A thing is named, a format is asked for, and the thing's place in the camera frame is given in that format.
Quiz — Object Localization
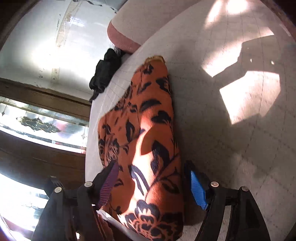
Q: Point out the brown wooden window frame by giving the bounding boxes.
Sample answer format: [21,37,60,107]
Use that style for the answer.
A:
[1,78,91,121]

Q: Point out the pink rolled bolster quilt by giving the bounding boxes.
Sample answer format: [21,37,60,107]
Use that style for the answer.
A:
[107,0,198,54]

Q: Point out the orange floral long-sleeve shirt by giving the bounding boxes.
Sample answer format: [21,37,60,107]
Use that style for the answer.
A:
[98,56,184,240]

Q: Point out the black garment pile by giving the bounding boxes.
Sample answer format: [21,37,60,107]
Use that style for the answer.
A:
[89,47,125,102]

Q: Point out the stained glass window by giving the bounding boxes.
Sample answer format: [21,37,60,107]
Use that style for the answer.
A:
[1,97,89,154]

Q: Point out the quilted pink bed cover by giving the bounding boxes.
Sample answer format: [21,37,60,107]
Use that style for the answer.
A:
[85,1,295,240]

